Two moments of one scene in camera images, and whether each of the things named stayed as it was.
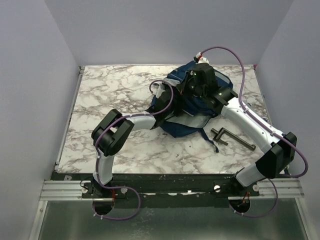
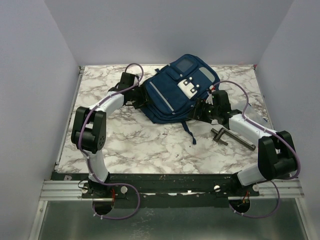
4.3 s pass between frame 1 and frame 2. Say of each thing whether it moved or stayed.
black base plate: stayed
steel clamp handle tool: stayed
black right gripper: moved
